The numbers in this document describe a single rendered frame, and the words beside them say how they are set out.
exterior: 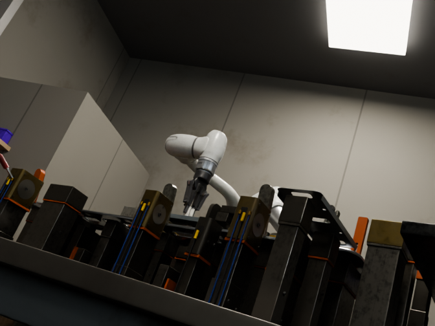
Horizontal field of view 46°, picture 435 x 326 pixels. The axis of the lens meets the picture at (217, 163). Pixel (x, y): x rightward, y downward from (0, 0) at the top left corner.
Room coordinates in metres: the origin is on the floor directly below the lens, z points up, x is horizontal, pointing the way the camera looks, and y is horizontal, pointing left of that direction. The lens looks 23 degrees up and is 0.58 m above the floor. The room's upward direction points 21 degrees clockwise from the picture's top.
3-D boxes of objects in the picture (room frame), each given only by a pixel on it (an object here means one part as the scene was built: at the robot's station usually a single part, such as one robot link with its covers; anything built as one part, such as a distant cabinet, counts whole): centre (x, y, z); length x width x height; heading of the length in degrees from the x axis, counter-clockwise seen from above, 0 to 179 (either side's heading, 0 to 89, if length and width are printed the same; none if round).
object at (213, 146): (2.08, 0.05, 1.54); 0.13 x 0.11 x 0.16; 62
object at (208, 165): (2.07, 0.04, 1.43); 0.09 x 0.09 x 0.06
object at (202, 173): (2.08, 0.04, 1.36); 0.08 x 0.07 x 0.09; 133
